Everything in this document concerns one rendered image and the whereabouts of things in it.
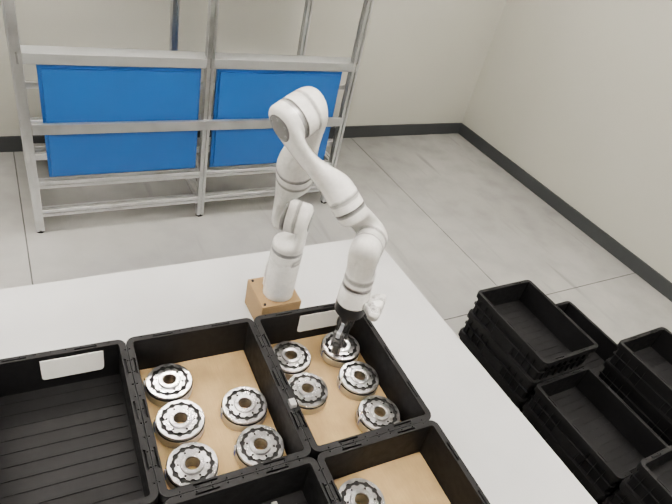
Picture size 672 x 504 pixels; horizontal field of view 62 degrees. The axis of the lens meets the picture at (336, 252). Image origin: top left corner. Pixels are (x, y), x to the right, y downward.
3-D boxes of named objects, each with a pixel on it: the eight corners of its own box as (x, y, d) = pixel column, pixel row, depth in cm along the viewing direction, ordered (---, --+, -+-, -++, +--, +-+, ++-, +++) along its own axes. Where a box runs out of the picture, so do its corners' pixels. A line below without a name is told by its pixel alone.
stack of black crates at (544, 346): (441, 364, 249) (476, 290, 223) (490, 350, 264) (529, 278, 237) (498, 438, 223) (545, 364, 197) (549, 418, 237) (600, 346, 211)
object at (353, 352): (315, 336, 148) (316, 335, 148) (348, 329, 152) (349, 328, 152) (331, 364, 141) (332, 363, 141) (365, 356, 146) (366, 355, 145)
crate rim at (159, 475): (125, 345, 126) (124, 337, 125) (250, 323, 140) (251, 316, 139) (160, 506, 100) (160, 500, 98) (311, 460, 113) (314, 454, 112)
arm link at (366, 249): (364, 302, 125) (375, 281, 132) (382, 248, 116) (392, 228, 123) (336, 291, 126) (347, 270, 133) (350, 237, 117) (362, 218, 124)
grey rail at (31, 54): (10, 55, 239) (9, 44, 236) (349, 65, 320) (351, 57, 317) (12, 64, 233) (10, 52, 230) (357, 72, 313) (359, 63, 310)
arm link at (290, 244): (318, 199, 152) (306, 247, 162) (285, 189, 152) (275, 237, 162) (311, 217, 144) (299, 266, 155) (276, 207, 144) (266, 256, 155)
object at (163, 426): (151, 407, 121) (151, 405, 121) (197, 396, 125) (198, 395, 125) (161, 446, 114) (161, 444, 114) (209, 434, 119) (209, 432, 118)
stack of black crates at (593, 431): (499, 438, 223) (534, 384, 203) (550, 418, 238) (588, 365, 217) (572, 531, 197) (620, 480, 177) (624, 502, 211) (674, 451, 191)
